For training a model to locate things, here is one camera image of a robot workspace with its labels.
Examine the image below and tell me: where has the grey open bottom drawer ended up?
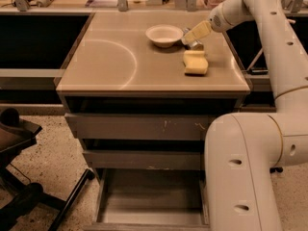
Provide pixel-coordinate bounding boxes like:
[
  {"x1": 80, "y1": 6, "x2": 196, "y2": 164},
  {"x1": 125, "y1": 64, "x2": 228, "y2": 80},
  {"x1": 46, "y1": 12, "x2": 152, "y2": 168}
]
[{"x1": 84, "y1": 169, "x2": 210, "y2": 231}]

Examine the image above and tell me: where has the grey middle drawer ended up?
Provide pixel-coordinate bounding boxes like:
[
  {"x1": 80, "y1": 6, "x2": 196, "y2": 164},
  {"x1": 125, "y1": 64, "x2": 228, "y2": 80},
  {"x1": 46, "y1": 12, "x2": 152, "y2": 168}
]
[{"x1": 83, "y1": 150, "x2": 204, "y2": 170}]

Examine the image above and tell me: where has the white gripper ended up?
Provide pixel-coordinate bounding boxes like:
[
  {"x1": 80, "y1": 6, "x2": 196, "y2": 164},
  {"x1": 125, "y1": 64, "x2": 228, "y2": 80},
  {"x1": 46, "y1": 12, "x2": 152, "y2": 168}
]
[{"x1": 181, "y1": 0, "x2": 253, "y2": 45}]

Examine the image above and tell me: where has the white rod with black base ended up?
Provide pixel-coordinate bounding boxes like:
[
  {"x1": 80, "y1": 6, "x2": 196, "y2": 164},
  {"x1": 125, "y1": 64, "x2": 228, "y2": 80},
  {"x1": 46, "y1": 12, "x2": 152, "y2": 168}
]
[{"x1": 246, "y1": 49, "x2": 268, "y2": 75}]

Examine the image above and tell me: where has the white bowl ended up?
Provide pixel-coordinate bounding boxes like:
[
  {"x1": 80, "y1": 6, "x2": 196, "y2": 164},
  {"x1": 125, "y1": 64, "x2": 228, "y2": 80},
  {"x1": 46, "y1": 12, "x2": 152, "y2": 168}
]
[{"x1": 145, "y1": 24, "x2": 183, "y2": 48}]

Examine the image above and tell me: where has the grey top drawer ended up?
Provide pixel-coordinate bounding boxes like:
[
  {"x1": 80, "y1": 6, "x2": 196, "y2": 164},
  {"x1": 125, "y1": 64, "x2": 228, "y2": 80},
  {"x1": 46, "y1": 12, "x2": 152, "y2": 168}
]
[{"x1": 65, "y1": 114, "x2": 215, "y2": 141}]

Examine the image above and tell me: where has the silver redbull can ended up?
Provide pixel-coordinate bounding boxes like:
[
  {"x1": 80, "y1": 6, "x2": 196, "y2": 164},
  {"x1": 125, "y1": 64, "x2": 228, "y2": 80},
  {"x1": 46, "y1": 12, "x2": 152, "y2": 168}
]
[{"x1": 185, "y1": 40, "x2": 204, "y2": 51}]

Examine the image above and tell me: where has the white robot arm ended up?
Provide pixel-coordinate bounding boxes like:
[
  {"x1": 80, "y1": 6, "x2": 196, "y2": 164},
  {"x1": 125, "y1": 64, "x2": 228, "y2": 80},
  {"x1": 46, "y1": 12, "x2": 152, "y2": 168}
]
[{"x1": 205, "y1": 0, "x2": 308, "y2": 231}]

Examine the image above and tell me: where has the grey drawer cabinet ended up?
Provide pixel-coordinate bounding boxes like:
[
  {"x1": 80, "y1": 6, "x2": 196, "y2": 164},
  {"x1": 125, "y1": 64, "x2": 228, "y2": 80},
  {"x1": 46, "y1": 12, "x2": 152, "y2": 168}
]
[{"x1": 57, "y1": 11, "x2": 250, "y2": 155}]

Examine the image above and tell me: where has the yellow sponge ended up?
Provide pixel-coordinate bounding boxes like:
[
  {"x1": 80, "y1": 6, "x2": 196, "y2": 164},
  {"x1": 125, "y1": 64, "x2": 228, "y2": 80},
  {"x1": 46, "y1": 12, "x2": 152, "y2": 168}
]
[{"x1": 183, "y1": 50, "x2": 209, "y2": 75}]

